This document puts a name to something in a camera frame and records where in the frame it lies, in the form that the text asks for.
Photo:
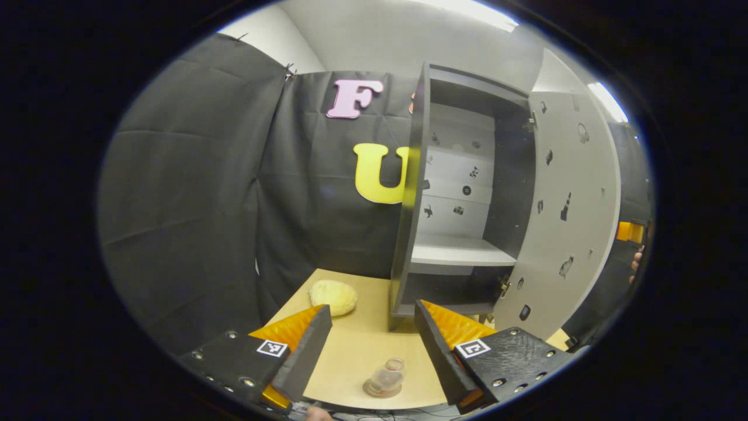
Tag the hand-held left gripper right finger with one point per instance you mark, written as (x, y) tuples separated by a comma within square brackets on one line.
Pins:
[(444, 356)]

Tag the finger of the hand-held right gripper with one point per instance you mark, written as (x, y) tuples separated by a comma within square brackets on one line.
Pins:
[(630, 231)]

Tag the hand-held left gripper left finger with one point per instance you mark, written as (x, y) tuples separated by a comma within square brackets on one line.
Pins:
[(304, 356)]

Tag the light grey cabinet door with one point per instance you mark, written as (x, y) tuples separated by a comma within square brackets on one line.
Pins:
[(584, 222)]

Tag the clear plastic bottle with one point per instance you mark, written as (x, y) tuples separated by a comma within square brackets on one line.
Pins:
[(388, 374)]

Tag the grey cabinet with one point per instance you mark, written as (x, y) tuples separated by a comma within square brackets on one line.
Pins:
[(409, 234)]

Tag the metal cabinet hinge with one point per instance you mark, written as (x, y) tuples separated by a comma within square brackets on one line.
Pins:
[(505, 286), (530, 121)]

